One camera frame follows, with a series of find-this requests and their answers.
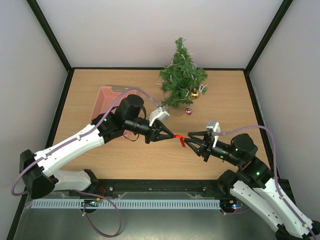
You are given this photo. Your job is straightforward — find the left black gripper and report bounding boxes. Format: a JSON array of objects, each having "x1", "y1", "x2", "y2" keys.
[{"x1": 124, "y1": 117, "x2": 175, "y2": 145}]

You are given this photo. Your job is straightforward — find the red ribbon bow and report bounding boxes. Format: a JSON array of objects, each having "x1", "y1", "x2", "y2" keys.
[{"x1": 174, "y1": 134, "x2": 186, "y2": 148}]

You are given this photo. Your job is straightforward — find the pink bauble ornament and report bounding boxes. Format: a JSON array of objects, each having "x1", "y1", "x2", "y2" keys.
[{"x1": 185, "y1": 107, "x2": 193, "y2": 116}]

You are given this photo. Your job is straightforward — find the gold bauble ornament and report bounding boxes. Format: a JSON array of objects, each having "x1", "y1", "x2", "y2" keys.
[{"x1": 189, "y1": 88, "x2": 201, "y2": 100}]

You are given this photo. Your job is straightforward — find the small green christmas tree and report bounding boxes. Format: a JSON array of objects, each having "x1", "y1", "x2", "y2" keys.
[{"x1": 156, "y1": 37, "x2": 209, "y2": 118}]

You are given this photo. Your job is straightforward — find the silver reindeer ornament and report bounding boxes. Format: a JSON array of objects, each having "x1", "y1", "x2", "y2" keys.
[{"x1": 198, "y1": 82, "x2": 207, "y2": 94}]

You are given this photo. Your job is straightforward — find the pink plastic basket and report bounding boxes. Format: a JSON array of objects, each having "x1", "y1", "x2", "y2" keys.
[{"x1": 89, "y1": 86, "x2": 137, "y2": 139}]

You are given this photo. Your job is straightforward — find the clear led string lights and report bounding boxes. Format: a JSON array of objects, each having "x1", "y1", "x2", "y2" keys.
[{"x1": 155, "y1": 47, "x2": 208, "y2": 106}]

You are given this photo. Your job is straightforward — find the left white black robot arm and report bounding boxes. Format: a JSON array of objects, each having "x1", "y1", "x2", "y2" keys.
[{"x1": 19, "y1": 94, "x2": 174, "y2": 199}]

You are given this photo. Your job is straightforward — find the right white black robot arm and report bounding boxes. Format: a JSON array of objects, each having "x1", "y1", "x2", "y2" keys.
[{"x1": 184, "y1": 131, "x2": 320, "y2": 240}]

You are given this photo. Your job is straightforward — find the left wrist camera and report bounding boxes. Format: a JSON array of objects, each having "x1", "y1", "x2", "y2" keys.
[{"x1": 148, "y1": 105, "x2": 170, "y2": 127}]

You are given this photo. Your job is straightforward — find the black frame rail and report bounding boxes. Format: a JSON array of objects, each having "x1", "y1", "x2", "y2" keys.
[{"x1": 83, "y1": 179, "x2": 232, "y2": 199}]

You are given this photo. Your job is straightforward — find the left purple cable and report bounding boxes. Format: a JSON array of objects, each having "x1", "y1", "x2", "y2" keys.
[{"x1": 10, "y1": 86, "x2": 161, "y2": 196}]

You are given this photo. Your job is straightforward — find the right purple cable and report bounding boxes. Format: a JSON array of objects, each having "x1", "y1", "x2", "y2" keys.
[{"x1": 214, "y1": 124, "x2": 318, "y2": 240}]

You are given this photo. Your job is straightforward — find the light blue cable duct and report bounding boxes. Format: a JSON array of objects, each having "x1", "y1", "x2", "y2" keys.
[{"x1": 30, "y1": 198, "x2": 221, "y2": 210}]

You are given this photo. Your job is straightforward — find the purple cable loop front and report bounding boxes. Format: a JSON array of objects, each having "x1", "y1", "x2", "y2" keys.
[{"x1": 81, "y1": 191, "x2": 123, "y2": 237}]

